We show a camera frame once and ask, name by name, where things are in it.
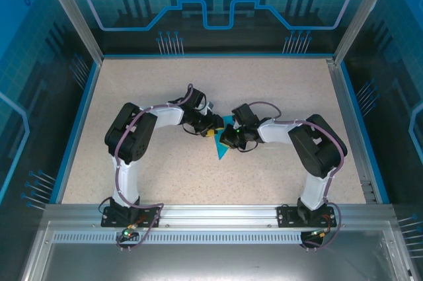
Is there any blue cloth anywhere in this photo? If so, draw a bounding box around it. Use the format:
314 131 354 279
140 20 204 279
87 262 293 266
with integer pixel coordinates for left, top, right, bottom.
213 114 237 161

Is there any grey metal tray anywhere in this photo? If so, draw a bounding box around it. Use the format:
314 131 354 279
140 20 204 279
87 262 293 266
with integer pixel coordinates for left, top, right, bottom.
19 221 423 281

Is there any long aluminium mounting rail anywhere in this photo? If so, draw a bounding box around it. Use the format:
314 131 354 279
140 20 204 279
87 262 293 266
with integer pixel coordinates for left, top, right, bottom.
42 204 396 229

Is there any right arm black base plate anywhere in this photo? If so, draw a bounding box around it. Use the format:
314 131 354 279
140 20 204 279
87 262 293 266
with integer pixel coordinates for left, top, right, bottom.
276 204 338 229

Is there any slotted metal cable duct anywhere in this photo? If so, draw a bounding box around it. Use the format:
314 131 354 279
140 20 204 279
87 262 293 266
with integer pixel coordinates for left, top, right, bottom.
52 231 313 245

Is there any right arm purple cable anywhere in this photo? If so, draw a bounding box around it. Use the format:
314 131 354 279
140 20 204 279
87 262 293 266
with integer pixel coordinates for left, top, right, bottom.
247 100 346 252

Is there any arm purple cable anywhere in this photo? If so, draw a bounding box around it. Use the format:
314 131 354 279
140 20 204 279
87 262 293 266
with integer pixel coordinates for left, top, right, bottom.
111 83 195 252
247 100 346 252

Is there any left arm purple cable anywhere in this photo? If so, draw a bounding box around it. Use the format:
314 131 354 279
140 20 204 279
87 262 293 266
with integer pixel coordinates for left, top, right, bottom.
111 83 195 252

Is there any aluminium side rail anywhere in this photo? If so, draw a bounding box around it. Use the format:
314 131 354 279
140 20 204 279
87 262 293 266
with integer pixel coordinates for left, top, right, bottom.
325 57 378 204

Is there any cable connector with green light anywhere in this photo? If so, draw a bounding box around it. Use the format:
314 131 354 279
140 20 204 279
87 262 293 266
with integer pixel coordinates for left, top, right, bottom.
309 227 331 239
120 224 138 241

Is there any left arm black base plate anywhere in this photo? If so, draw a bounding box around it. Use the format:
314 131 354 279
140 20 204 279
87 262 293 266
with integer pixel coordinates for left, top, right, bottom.
102 206 162 229

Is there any aluminium frame post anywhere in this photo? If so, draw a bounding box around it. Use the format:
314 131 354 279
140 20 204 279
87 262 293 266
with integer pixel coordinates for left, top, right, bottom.
36 0 105 63
332 0 399 65

